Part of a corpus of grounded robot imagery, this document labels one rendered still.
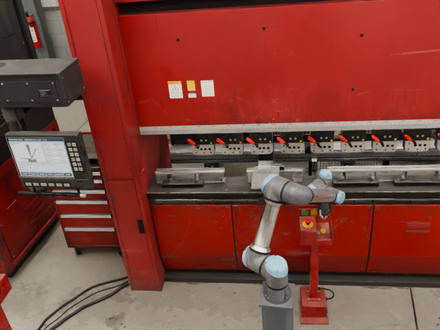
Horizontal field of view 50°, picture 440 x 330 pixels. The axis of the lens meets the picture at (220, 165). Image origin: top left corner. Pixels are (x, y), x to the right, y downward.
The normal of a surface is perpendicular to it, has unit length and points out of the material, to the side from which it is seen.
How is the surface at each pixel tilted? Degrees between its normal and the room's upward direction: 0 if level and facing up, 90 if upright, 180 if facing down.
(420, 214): 90
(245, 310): 0
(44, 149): 90
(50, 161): 90
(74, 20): 90
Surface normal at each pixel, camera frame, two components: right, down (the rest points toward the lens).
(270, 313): -0.22, 0.51
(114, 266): -0.08, -0.86
